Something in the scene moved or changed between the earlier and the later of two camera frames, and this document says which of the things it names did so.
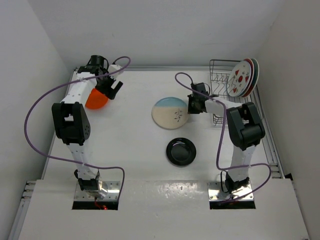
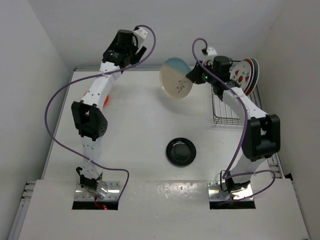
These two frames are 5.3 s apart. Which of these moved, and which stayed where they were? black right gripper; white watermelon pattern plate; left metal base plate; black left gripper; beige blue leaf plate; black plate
Moved: black right gripper; beige blue leaf plate; black left gripper
Stayed: black plate; left metal base plate; white watermelon pattern plate
